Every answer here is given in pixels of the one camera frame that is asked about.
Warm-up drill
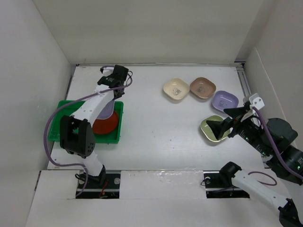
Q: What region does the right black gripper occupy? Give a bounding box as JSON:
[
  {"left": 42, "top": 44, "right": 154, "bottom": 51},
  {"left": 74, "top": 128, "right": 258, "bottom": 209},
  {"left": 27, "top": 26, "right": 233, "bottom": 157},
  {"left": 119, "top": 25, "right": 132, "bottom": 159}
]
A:
[{"left": 205, "top": 105, "right": 271, "bottom": 155}]

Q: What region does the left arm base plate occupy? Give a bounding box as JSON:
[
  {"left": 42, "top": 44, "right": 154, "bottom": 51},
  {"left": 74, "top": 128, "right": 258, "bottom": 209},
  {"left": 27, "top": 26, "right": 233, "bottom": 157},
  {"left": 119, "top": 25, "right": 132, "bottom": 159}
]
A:
[{"left": 75, "top": 172, "right": 121, "bottom": 199}]

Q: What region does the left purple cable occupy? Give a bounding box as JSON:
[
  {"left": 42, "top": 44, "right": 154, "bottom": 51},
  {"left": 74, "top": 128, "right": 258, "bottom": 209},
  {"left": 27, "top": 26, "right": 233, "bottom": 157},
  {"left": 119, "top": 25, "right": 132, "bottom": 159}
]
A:
[{"left": 44, "top": 65, "right": 133, "bottom": 196}]

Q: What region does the green plastic bin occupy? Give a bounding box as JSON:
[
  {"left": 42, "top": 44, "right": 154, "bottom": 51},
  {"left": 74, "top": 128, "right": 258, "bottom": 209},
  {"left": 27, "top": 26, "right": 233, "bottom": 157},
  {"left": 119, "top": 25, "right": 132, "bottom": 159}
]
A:
[{"left": 48, "top": 100, "right": 124, "bottom": 144}]

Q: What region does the red round plate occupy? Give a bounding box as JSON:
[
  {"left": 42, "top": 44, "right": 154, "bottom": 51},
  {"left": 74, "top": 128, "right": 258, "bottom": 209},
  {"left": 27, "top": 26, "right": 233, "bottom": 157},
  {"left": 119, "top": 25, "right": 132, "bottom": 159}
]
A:
[{"left": 92, "top": 111, "right": 119, "bottom": 135}]

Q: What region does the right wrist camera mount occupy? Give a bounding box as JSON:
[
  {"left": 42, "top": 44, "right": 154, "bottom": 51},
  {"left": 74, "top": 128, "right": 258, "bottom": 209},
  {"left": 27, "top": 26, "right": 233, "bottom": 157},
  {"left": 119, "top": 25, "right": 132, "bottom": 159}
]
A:
[{"left": 243, "top": 93, "right": 265, "bottom": 110}]

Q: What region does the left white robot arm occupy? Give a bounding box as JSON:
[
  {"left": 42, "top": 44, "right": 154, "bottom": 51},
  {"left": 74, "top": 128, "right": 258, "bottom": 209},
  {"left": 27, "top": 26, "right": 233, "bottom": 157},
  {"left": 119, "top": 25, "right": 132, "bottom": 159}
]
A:
[{"left": 60, "top": 65, "right": 130, "bottom": 188}]

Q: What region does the purple square plate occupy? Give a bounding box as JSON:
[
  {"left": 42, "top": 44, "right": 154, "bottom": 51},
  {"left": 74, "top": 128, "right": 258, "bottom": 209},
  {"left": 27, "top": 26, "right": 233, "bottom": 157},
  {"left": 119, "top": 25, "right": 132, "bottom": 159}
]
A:
[
  {"left": 212, "top": 90, "right": 239, "bottom": 113},
  {"left": 97, "top": 100, "right": 115, "bottom": 120}
]

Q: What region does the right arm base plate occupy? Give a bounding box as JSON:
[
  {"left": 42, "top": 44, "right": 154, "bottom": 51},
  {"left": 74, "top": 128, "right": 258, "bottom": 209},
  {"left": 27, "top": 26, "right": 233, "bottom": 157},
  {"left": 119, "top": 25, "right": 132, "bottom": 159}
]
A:
[{"left": 200, "top": 171, "right": 250, "bottom": 199}]

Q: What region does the brown square panda plate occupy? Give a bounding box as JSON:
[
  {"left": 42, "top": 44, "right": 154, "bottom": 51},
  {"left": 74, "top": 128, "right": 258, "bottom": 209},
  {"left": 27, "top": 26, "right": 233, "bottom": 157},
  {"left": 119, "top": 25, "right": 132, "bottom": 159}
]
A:
[{"left": 190, "top": 77, "right": 216, "bottom": 99}]

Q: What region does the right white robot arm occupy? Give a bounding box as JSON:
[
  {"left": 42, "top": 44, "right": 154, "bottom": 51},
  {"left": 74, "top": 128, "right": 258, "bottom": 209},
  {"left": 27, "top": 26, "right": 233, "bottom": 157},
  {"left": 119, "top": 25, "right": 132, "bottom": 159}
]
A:
[{"left": 206, "top": 104, "right": 303, "bottom": 227}]

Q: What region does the green square panda plate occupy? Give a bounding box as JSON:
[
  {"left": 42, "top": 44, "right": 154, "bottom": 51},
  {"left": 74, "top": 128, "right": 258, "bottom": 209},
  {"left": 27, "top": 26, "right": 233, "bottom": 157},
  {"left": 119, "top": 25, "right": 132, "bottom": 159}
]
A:
[{"left": 200, "top": 115, "right": 231, "bottom": 142}]

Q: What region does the cream square panda plate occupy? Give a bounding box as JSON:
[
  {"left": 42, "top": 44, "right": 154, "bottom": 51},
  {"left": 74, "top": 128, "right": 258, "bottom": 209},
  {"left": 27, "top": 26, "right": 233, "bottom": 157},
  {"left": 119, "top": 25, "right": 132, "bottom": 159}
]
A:
[{"left": 163, "top": 78, "right": 190, "bottom": 100}]

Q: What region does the aluminium rail right side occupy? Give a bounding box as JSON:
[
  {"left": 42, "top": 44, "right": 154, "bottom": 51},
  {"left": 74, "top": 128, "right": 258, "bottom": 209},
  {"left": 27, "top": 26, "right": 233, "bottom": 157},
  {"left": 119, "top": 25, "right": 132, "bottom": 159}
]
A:
[{"left": 234, "top": 61, "right": 252, "bottom": 96}]

